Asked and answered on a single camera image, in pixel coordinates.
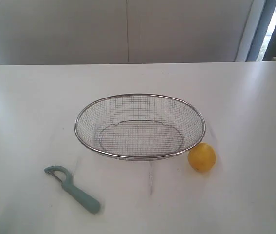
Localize yellow lemon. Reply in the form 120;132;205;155
188;143;216;173

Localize teal handled peeler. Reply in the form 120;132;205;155
44;166;101;214

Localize steel wire mesh basket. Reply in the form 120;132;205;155
74;93;206;161

